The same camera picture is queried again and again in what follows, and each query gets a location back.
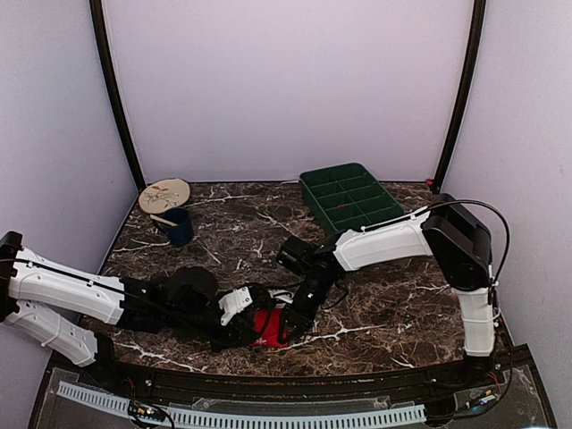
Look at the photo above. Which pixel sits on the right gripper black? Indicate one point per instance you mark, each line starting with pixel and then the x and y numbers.
pixel 302 319

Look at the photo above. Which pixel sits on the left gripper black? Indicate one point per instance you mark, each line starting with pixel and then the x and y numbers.
pixel 233 336

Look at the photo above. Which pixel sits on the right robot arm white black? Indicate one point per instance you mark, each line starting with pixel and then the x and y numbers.
pixel 460 244

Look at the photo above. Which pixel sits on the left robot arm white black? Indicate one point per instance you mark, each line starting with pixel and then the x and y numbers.
pixel 34 290

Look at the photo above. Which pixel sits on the dark blue cup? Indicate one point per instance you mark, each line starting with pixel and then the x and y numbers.
pixel 181 232

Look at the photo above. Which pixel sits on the green compartment tray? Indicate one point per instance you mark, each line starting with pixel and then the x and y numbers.
pixel 369 201

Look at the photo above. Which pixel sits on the wooden stick in cup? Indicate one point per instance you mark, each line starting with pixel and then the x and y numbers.
pixel 162 220

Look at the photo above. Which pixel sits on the beige floral plate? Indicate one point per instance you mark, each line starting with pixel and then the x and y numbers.
pixel 159 197

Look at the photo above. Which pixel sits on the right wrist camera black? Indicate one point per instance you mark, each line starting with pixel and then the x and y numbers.
pixel 296 255

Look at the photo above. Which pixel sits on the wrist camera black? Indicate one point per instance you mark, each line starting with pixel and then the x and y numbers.
pixel 296 255
pixel 191 288

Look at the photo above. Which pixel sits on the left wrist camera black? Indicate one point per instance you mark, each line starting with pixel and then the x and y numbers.
pixel 191 288

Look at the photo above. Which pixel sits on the white slotted cable duct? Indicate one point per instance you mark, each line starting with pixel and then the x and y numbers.
pixel 208 413

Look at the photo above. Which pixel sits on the black front rail base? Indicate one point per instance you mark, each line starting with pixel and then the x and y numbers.
pixel 511 396

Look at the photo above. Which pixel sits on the right black frame post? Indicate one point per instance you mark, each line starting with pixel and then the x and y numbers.
pixel 464 86

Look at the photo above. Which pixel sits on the black frame post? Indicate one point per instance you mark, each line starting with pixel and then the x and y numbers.
pixel 97 12
pixel 464 86

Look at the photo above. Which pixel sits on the left black frame post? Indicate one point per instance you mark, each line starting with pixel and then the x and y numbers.
pixel 97 12

